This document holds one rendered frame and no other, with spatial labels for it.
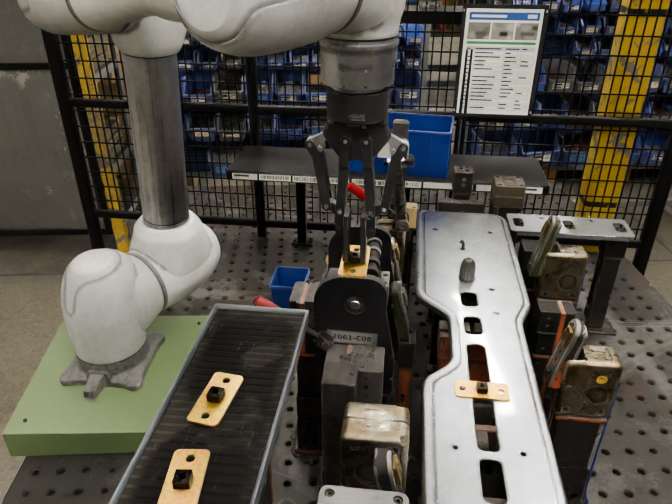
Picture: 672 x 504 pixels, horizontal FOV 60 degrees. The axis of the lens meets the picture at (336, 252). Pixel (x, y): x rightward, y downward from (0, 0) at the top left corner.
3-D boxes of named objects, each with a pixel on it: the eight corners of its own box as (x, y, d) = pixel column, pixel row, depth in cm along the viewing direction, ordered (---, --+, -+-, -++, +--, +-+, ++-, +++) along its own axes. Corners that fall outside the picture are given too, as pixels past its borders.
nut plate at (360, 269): (365, 278, 78) (366, 270, 78) (337, 276, 79) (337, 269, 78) (370, 247, 85) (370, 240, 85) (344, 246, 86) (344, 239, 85)
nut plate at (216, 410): (216, 428, 65) (215, 420, 64) (185, 422, 66) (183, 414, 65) (244, 378, 72) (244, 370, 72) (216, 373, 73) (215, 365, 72)
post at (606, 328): (615, 335, 154) (644, 239, 140) (572, 332, 155) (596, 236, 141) (609, 321, 159) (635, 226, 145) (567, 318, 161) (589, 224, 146)
